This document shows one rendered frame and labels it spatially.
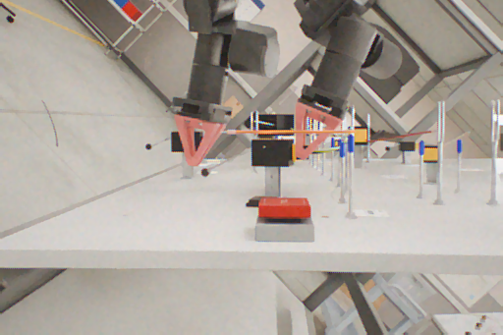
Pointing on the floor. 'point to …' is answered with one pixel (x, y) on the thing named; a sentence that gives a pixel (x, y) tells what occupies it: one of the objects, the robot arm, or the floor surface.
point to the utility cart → (336, 320)
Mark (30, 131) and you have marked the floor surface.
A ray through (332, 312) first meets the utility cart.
